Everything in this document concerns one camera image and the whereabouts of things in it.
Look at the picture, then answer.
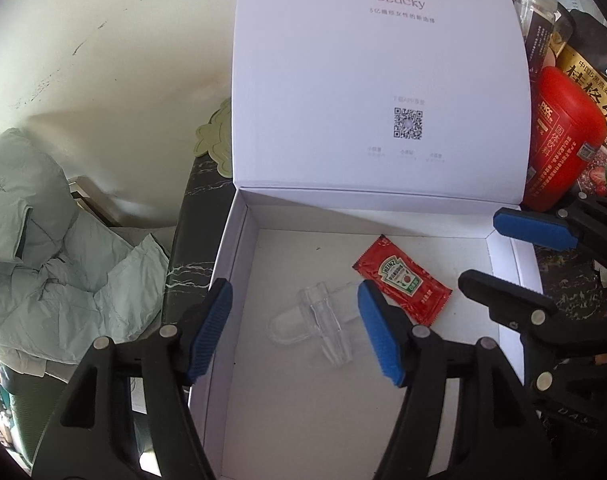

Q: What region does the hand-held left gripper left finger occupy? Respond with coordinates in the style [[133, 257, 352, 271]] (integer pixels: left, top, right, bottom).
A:
[[31, 278, 234, 480]]

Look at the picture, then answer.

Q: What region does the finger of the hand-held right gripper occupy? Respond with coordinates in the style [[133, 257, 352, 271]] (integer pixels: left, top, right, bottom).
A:
[[458, 270, 607, 394], [493, 194, 607, 281]]

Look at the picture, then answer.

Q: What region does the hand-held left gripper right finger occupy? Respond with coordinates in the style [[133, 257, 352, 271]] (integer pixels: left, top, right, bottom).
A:
[[357, 280, 551, 480]]

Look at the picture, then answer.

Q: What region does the red ketchup packet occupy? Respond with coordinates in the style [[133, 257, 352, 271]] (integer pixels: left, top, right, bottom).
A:
[[352, 234, 453, 327]]

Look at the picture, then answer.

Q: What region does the clear plastic holder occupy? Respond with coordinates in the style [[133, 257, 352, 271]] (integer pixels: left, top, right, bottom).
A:
[[268, 282, 367, 366]]

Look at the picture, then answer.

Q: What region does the white cardboard box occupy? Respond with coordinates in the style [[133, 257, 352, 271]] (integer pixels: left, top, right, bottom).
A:
[[188, 0, 544, 480]]

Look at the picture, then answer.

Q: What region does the red canister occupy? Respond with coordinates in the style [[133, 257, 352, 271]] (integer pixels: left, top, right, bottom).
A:
[[522, 66, 607, 212]]

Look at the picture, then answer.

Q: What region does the pale green jacket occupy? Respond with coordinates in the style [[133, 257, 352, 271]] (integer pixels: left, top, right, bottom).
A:
[[0, 127, 172, 377]]

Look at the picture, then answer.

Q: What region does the green flower-shaped coaster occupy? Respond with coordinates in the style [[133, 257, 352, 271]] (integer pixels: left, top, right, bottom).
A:
[[194, 97, 234, 178]]

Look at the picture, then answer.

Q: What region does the clear jar with dark label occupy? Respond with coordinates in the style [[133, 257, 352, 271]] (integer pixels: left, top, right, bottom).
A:
[[503, 0, 560, 77]]

